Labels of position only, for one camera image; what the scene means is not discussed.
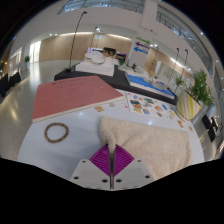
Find pink flat board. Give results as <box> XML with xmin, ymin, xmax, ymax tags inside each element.
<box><xmin>32</xmin><ymin>75</ymin><xmax>125</xmax><ymax>123</ymax></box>

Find blue and white model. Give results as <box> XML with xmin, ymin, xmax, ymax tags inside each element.
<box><xmin>124</xmin><ymin>72</ymin><xmax>176</xmax><ymax>100</ymax></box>

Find black piano with purple backdrop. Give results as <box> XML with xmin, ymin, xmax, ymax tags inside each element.
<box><xmin>85</xmin><ymin>46</ymin><xmax>128</xmax><ymax>63</ymax></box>

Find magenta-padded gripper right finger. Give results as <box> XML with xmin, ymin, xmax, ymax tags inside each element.
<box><xmin>112</xmin><ymin>144</ymin><xmax>155</xmax><ymax>191</ymax></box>

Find wooden beaded ring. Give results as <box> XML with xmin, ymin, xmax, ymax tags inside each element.
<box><xmin>43</xmin><ymin>122</ymin><xmax>70</xmax><ymax>144</ymax></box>

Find black chairs group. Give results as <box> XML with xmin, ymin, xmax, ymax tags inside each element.
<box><xmin>0</xmin><ymin>71</ymin><xmax>23</xmax><ymax>98</ymax></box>
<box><xmin>201</xmin><ymin>114</ymin><xmax>222</xmax><ymax>143</ymax></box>

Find tall black floor lamp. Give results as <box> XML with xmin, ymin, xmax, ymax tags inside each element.
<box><xmin>64</xmin><ymin>10</ymin><xmax>89</xmax><ymax>73</ymax></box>

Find white architectural model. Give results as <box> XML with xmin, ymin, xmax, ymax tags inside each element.
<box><xmin>75</xmin><ymin>49</ymin><xmax>116</xmax><ymax>77</ymax></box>

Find potted plant in striped planter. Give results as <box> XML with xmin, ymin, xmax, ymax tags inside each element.
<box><xmin>175</xmin><ymin>69</ymin><xmax>215</xmax><ymax>122</ymax></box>

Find beige knitted towel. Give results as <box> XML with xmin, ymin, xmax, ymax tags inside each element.
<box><xmin>98</xmin><ymin>115</ymin><xmax>194</xmax><ymax>181</ymax></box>

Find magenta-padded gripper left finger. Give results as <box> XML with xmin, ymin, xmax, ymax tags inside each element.
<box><xmin>69</xmin><ymin>143</ymin><xmax>113</xmax><ymax>191</ymax></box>

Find sheet of colourful stickers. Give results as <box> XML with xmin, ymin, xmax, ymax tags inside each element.
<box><xmin>125</xmin><ymin>92</ymin><xmax>178</xmax><ymax>121</ymax></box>

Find coloured arrow signs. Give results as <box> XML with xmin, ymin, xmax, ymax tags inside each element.
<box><xmin>133</xmin><ymin>36</ymin><xmax>152</xmax><ymax>56</ymax></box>

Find black display table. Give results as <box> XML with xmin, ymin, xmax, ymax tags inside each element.
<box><xmin>53</xmin><ymin>64</ymin><xmax>179</xmax><ymax>106</ymax></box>

